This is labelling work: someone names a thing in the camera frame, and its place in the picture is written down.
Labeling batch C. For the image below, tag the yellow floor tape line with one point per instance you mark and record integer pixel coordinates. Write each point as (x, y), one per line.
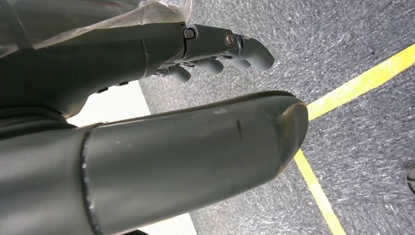
(360, 82)

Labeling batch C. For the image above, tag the dark grey robot foot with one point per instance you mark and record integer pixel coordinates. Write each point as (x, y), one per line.
(411, 180)

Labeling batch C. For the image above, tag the clear plastic film wrap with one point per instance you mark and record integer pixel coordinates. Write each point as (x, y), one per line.
(149, 13)

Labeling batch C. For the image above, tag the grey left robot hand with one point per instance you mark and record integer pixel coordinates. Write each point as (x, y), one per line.
(181, 155)

